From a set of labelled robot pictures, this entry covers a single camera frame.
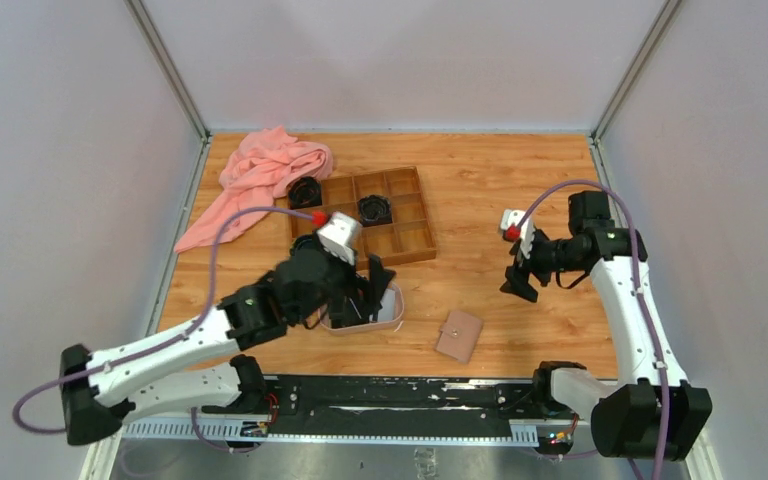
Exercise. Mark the pink leather card holder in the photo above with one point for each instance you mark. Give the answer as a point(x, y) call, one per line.
point(459, 335)

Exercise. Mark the black flower cup centre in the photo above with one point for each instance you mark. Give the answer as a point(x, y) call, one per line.
point(374, 210)

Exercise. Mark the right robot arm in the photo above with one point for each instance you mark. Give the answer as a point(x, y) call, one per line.
point(622, 331)

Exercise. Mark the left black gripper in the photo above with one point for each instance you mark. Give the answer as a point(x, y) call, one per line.
point(378, 278)

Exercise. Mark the black flower cup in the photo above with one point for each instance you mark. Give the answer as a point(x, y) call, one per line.
point(303, 242)
point(305, 192)
point(374, 210)

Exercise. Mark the pink oval tray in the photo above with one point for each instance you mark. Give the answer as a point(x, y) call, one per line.
point(390, 316)

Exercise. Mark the pink crumpled cloth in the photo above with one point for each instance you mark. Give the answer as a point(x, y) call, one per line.
point(258, 172)

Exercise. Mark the brown wooden divider tray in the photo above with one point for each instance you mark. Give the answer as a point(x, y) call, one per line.
point(408, 239)

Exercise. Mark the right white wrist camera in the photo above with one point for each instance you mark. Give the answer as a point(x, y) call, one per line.
point(517, 228)

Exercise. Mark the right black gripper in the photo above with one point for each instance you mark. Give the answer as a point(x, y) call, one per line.
point(518, 278)

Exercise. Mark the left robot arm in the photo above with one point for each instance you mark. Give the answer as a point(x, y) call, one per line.
point(203, 362)

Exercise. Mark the black flower cup rear left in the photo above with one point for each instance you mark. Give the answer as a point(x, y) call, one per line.
point(305, 192)

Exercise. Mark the black flower cup front left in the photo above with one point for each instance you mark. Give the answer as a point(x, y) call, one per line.
point(303, 242)

